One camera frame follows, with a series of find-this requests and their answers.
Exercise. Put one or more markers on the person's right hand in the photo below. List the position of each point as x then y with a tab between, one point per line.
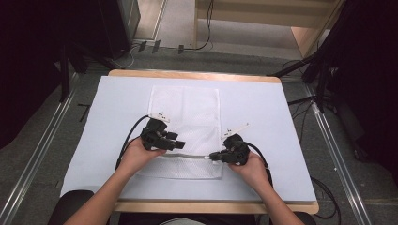
255	172

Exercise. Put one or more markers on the wooden table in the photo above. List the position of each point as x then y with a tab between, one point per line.
194	207

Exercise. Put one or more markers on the black metal stand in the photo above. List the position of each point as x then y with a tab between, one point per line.
64	75

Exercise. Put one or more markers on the person's dark clothing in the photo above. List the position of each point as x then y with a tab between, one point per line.
219	219

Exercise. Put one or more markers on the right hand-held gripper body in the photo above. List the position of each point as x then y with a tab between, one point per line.
237	151

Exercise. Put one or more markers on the black tripod stand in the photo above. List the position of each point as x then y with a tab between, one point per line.
319	78

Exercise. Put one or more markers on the person's left hand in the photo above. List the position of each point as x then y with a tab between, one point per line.
134	159

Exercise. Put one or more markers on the light blue table mat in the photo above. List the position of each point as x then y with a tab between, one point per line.
266	125

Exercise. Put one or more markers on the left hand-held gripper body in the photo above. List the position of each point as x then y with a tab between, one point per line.
155	137

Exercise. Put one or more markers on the white mesh laundry bag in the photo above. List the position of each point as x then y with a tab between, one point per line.
194	109

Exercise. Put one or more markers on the metal floor rail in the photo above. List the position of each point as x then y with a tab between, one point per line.
34	159
338	156

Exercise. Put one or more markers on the light wooden furniture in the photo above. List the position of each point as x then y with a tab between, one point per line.
266	14

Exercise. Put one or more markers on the dark curtain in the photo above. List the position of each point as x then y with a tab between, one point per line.
31	62
369	78

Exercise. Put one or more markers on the black cabinet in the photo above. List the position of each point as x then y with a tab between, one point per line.
117	25

